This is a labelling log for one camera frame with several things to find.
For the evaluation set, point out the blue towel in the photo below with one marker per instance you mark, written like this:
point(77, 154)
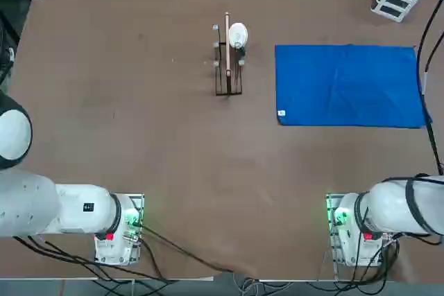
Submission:
point(347, 84)

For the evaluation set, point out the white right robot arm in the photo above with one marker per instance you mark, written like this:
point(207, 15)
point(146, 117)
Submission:
point(392, 209)

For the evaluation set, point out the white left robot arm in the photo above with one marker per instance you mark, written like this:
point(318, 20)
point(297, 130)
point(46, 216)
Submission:
point(76, 213)

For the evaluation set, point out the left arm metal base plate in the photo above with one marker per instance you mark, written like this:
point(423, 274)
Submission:
point(140, 199)

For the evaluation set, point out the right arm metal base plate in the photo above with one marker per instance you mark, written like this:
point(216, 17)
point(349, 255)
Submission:
point(329, 240)

